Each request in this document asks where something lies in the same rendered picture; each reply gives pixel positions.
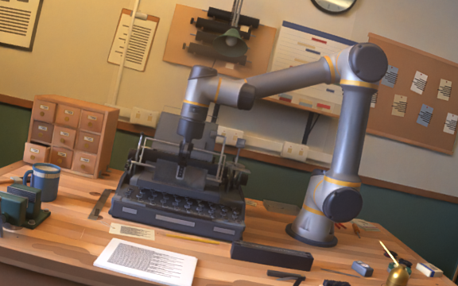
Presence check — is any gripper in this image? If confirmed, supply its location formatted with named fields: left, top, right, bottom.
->
left=176, top=117, right=208, bottom=167

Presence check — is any black typewriter platen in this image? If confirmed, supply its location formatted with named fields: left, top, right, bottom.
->
left=126, top=148, right=239, bottom=176

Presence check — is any grey paddle lever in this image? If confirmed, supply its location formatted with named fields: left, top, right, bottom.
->
left=233, top=137, right=247, bottom=170

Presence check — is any black platen knob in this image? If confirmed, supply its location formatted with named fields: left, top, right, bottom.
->
left=235, top=169, right=250, bottom=187

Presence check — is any grey space bar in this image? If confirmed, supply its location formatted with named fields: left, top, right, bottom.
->
left=154, top=214, right=196, bottom=229

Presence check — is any brown clipboard with paper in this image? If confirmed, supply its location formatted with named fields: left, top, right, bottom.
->
left=106, top=7, right=161, bottom=73

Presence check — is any dark grey typewriter body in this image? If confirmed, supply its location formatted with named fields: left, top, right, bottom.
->
left=108, top=157, right=252, bottom=244

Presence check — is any yellow pencil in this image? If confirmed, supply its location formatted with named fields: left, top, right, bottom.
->
left=165, top=232, right=223, bottom=245

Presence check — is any cream printed card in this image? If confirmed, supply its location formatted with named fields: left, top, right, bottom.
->
left=108, top=222, right=156, bottom=242

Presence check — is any wooden board with black rollers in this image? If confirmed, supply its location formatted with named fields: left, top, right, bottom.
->
left=162, top=3, right=278, bottom=80

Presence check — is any grey flat plate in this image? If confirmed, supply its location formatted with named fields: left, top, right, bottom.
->
left=262, top=199, right=302, bottom=217

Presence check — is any green hanging lamp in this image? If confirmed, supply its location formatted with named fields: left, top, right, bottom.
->
left=212, top=0, right=250, bottom=59

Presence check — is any white typed paper sheet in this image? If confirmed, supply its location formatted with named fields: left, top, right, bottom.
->
left=92, top=237, right=200, bottom=286

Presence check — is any wooden drawer cabinet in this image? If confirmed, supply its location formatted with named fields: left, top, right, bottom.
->
left=22, top=94, right=121, bottom=180

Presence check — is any long black box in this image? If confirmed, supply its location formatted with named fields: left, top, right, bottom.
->
left=229, top=239, right=315, bottom=272

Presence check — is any blue mug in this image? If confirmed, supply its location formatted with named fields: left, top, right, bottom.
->
left=22, top=162, right=62, bottom=203

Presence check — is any green bench vise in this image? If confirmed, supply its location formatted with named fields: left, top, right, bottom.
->
left=0, top=183, right=52, bottom=239

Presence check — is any pale printed card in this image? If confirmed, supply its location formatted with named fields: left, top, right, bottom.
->
left=349, top=218, right=382, bottom=233

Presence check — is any thin grey metal blade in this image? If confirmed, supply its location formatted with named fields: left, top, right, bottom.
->
left=320, top=268, right=362, bottom=280

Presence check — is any small blue grey box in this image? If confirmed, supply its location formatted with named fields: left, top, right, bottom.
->
left=351, top=260, right=375, bottom=278

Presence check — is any framed typed notice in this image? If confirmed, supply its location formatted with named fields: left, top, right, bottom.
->
left=0, top=0, right=45, bottom=52

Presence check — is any cork notice board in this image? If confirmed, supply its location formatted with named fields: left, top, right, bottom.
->
left=365, top=32, right=458, bottom=157

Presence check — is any brass oil can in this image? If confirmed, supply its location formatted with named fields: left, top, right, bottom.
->
left=378, top=239, right=411, bottom=286

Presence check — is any green round tin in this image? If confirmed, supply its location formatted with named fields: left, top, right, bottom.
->
left=386, top=257, right=413, bottom=276

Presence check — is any white eraser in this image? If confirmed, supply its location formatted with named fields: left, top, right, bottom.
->
left=415, top=261, right=445, bottom=279

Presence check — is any metal wire paper bail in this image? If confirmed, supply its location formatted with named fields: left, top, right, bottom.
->
left=134, top=133, right=229, bottom=182

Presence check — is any cream wall socket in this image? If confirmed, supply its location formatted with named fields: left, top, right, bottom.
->
left=215, top=124, right=246, bottom=148
left=280, top=140, right=311, bottom=163
left=129, top=106, right=161, bottom=129

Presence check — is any cream wall conduit pipe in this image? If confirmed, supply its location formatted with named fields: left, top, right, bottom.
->
left=111, top=0, right=142, bottom=106

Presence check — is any white wall planner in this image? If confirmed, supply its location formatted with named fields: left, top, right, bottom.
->
left=270, top=20, right=359, bottom=117

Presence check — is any black handled tool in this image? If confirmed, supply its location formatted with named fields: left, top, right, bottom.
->
left=266, top=269, right=307, bottom=286

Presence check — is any black rimmed wall clock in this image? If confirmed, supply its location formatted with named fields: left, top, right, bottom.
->
left=309, top=0, right=359, bottom=16

